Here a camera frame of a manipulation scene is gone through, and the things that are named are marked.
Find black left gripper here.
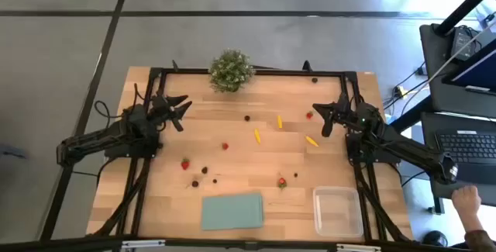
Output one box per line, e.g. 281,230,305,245
149,93,193,125

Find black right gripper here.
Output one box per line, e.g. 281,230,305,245
312,91,361,127

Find clear plastic container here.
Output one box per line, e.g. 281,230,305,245
312,185,364,239

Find person's forearm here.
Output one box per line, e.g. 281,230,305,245
463,215,496,251

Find potted green plant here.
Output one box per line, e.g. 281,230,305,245
208,48,257,93

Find black desk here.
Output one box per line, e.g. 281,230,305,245
420,111,496,209
419,22,496,119

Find folded green cloth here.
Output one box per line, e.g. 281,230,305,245
200,192,265,231

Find black keyboard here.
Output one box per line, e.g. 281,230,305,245
434,129,496,186

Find black power adapter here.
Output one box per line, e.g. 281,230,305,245
450,26,481,61

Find dark computer monitor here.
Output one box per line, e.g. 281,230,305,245
441,38,496,98

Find person's hand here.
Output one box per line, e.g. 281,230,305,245
451,185,482,218

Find person's black shoe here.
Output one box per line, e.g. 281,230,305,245
422,230,449,247

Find grey blue floor object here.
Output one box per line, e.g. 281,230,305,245
0,143,30,161

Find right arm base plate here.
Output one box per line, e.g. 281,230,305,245
346,131,402,164

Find black metal table frame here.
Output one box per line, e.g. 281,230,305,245
0,60,496,252

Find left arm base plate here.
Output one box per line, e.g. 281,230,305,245
103,127,162,159

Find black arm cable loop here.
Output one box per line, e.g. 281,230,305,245
94,99,117,120

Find black floor cables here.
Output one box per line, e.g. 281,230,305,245
383,61,431,117

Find silver aluminium bracket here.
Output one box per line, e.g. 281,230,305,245
121,239,167,249
336,243,383,252

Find white cable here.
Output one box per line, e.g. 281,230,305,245
401,19,496,116

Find black metal post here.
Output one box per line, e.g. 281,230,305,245
433,0,496,36

